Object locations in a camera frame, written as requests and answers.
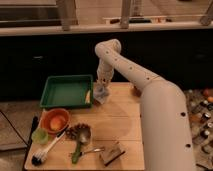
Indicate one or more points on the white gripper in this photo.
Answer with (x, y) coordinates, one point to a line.
(105, 73)

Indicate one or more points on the light blue towel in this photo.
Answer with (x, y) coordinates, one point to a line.
(100, 93)

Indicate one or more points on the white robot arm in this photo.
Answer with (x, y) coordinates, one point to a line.
(166, 134)

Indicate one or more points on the small green cup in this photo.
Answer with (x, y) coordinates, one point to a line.
(40, 136)

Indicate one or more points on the brown bowl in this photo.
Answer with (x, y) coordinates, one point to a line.
(137, 92)

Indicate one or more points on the green plastic tray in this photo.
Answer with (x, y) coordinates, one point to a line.
(68, 91)

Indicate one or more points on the orange bowl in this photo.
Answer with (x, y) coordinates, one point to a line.
(55, 120)

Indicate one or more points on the silver spoon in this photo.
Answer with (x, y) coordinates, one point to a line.
(89, 151)

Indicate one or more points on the wooden block brush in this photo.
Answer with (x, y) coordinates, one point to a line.
(111, 153)

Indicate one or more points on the green handled metal scoop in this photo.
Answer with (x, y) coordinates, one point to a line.
(76, 155)

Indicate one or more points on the white handled dish brush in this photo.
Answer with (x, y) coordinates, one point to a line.
(40, 155)

